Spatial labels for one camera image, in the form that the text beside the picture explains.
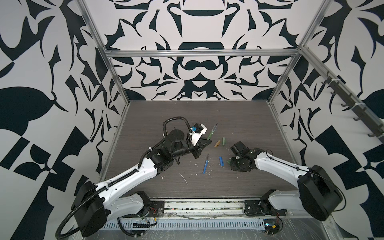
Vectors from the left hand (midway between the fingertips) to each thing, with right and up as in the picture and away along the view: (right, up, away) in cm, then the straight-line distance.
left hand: (211, 137), depth 68 cm
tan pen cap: (+7, -8, +28) cm, 30 cm away
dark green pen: (0, +3, -3) cm, 4 cm away
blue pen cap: (+9, -17, +21) cm, 29 cm away
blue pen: (-1, -19, +20) cm, 27 cm away
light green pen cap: (+12, -7, +30) cm, 33 cm away
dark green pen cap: (+13, -17, +20) cm, 29 cm away
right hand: (+15, -19, +19) cm, 31 cm away
